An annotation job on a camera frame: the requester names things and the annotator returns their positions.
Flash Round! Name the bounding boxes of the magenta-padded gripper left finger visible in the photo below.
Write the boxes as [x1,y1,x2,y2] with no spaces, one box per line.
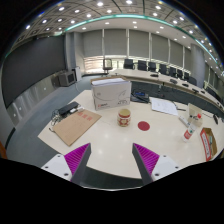
[40,142,92,186]

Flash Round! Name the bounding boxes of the red-sided cardboard box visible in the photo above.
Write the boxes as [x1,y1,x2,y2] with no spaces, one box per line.
[199,127,218,163]

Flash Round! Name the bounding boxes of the white printed paper sheet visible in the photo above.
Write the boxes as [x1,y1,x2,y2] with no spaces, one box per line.
[149,96,180,117]

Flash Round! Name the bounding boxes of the flat round red coaster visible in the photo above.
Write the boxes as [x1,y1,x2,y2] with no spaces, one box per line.
[137,120,151,132]

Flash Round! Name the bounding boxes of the black power adapter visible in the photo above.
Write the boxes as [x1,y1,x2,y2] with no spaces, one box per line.
[58,101,80,117]

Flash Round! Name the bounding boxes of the grey monitor on cart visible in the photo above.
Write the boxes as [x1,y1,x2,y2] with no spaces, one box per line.
[58,70,78,88]

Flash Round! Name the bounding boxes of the brown paper envelope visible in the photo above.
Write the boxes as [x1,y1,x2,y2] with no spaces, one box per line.
[52,109,103,147]

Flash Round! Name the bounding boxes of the round ceiling lights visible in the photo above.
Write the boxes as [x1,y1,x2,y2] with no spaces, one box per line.
[23,0,224,78]

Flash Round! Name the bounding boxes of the long curved conference desk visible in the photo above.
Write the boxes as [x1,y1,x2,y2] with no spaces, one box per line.
[109,68,224,111]

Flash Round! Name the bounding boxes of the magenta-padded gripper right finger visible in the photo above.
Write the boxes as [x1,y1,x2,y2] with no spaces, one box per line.
[131,142,183,186]

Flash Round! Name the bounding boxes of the red and cream mug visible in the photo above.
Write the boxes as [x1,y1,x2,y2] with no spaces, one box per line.
[116,108,132,128]

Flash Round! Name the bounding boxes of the white paper carton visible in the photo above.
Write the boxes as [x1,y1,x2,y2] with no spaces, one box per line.
[90,75,133,111]

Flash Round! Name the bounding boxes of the row of black chairs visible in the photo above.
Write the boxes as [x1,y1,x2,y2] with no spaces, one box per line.
[123,58,201,86]

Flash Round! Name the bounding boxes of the clear red-capped water bottle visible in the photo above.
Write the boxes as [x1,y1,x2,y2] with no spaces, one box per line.
[182,113,203,144]

